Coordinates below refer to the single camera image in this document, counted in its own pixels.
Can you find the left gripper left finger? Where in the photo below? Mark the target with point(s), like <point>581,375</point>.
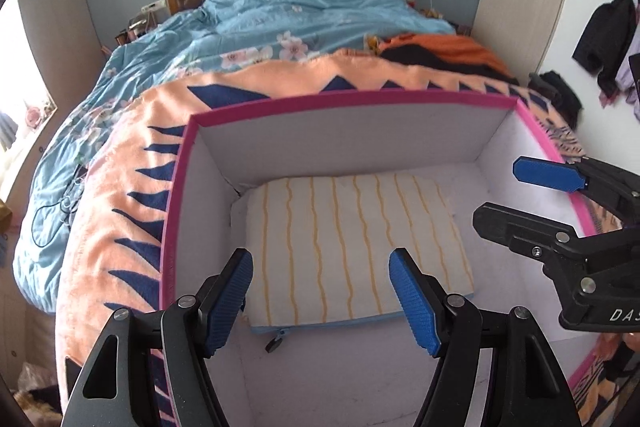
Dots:
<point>116,388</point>

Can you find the orange garment on bed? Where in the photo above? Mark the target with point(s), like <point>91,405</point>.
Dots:
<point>453,53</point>

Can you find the blue floral duvet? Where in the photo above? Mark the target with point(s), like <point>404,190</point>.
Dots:
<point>218,36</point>

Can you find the black hanging jacket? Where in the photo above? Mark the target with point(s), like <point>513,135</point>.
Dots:
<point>604,42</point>

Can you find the orange patterned blanket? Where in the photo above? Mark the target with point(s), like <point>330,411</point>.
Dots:
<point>112,258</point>

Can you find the pink cardboard box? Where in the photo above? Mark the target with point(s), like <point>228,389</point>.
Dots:
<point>370,373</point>

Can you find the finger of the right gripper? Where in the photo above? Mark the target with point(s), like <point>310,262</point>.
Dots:
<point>520,226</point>
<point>613,188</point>

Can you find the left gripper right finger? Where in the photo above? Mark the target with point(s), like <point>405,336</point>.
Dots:
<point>526,384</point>

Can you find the yellow striped fabric pouch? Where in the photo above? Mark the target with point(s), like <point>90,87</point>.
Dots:
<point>321,245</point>

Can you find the purple hanging hoodie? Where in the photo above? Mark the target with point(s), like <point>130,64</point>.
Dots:
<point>625,79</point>

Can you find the black clothes pile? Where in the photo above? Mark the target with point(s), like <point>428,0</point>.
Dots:
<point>562,97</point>

